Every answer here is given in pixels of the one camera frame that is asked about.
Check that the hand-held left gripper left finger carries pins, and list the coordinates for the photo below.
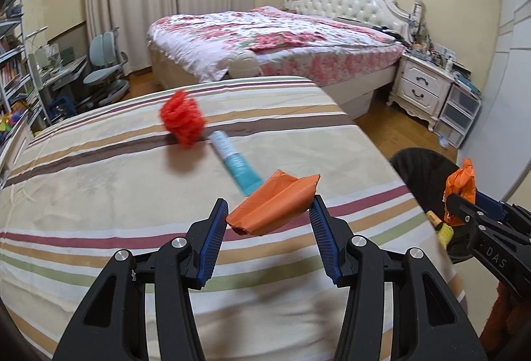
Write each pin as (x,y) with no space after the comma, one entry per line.
(211,244)

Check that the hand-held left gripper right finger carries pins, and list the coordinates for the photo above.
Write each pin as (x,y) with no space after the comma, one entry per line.
(325,244)

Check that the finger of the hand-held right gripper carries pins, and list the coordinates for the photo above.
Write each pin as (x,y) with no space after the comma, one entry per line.
(464,209)
(493,205)

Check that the orange plastic bag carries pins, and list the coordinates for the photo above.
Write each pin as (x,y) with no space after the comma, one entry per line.
(462,182)

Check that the yellow foam fruit net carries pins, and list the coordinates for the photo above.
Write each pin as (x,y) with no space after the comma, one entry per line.
(444,235)

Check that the black lined trash bin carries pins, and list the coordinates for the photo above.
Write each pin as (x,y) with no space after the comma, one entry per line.
(419,178)

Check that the orange paper wrapper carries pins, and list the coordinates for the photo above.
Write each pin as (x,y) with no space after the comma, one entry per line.
(273,203)

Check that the teal squeeze tube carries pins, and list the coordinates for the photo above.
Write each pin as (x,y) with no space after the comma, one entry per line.
(236,164)

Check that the red foam fruit net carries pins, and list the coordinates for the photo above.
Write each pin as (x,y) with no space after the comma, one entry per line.
(182,118)

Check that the person's right forearm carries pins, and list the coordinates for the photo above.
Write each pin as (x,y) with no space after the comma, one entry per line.
(498,323)

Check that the small plastic bottle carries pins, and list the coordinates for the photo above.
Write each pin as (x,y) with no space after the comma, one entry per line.
(444,141)

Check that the clear plastic drawer unit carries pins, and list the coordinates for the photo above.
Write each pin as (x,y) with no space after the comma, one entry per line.
(460,112)

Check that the striped bed sheet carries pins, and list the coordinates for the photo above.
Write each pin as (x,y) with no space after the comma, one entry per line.
(103,178)

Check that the white nightstand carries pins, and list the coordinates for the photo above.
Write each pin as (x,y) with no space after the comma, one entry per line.
(419,83)

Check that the group of small bottles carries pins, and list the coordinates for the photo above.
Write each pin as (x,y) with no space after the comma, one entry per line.
(435,51)

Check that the white quilted cushion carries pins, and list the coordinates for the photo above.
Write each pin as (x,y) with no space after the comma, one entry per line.
(244,64)

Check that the floral quilt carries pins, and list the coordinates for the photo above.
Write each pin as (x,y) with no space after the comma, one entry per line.
(290,37)

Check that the grey desk chair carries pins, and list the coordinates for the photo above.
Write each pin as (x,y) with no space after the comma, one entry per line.
(103,45)

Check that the white study desk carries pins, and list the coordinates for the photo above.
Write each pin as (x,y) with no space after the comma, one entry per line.
(62,70)

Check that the colourful toy pile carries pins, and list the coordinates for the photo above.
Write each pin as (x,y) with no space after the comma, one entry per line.
(12,120)

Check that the white bed with tufted headboard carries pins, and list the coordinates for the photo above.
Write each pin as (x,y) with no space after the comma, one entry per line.
(352,0)

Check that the white bookshelf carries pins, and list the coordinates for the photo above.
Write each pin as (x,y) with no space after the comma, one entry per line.
(10,66)

